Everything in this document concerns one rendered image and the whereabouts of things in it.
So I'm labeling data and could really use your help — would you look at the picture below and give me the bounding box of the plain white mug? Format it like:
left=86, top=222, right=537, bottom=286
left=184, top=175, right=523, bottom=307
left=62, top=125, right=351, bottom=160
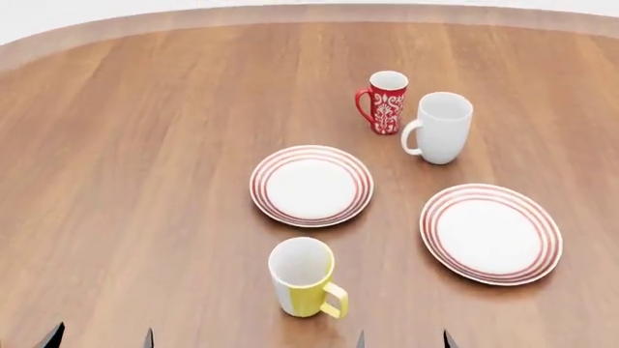
left=400, top=91, right=474, bottom=165

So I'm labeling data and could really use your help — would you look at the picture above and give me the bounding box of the yellow and white mug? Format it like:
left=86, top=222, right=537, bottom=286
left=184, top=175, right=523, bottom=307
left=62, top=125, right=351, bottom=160
left=268, top=237, right=350, bottom=321

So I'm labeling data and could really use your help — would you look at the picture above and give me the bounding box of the red-striped white plate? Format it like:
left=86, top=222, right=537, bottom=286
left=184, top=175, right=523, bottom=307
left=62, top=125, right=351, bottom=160
left=419, top=183, right=564, bottom=287
left=249, top=144, right=375, bottom=229

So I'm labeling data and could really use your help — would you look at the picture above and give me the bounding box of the red patterned tall mug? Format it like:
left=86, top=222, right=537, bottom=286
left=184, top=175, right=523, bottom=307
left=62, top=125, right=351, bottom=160
left=355, top=70, right=409, bottom=136

